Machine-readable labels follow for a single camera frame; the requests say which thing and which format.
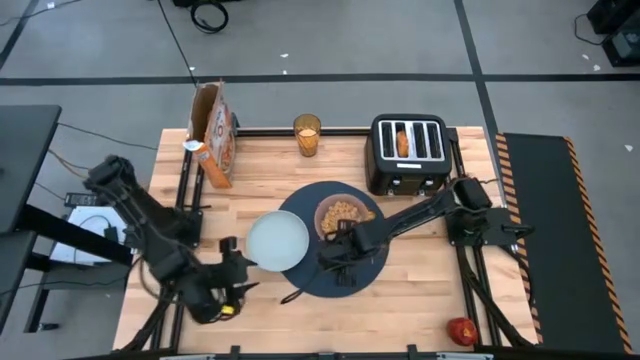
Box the pale grey round plate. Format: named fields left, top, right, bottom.
left=245, top=209, right=311, bottom=273

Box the black four-slot toaster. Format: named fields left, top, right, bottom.
left=364, top=113, right=454, bottom=197

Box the cereal rings pile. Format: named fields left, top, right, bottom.
left=319, top=200, right=369, bottom=236

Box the orange cereal box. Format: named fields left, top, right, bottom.
left=185, top=80, right=239, bottom=190

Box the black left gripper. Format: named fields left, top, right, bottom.
left=182, top=236, right=261, bottom=325

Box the black power brick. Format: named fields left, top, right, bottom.
left=63, top=192, right=101, bottom=209

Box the long black floor cable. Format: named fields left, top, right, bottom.
left=157, top=0, right=197, bottom=86

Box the amber drinking glass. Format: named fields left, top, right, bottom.
left=292, top=113, right=322, bottom=158

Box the brown ceramic bowl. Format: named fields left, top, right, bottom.
left=313, top=193, right=375, bottom=242

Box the thin black cable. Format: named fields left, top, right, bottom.
left=56, top=121, right=159, bottom=151

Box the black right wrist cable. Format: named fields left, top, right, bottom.
left=279, top=267, right=331, bottom=305

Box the black desk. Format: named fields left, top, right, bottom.
left=0, top=103, right=135, bottom=335

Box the black equipment case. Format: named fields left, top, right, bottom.
left=587, top=0, right=640, bottom=69

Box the yellow cable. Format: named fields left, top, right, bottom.
left=47, top=148, right=91, bottom=180

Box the white flat box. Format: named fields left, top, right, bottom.
left=48, top=205, right=133, bottom=266

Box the black hazard-striped floor mat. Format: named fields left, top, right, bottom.
left=494, top=132, right=635, bottom=355

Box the coiled black cable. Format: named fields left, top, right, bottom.
left=189, top=0, right=230, bottom=35

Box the black looped floor cable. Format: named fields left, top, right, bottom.
left=573, top=12, right=609, bottom=47

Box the red apple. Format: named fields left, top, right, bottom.
left=446, top=316, right=480, bottom=347

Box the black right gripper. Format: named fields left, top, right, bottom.
left=317, top=218, right=391, bottom=289

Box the dark blue round placemat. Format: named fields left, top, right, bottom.
left=278, top=180, right=391, bottom=300

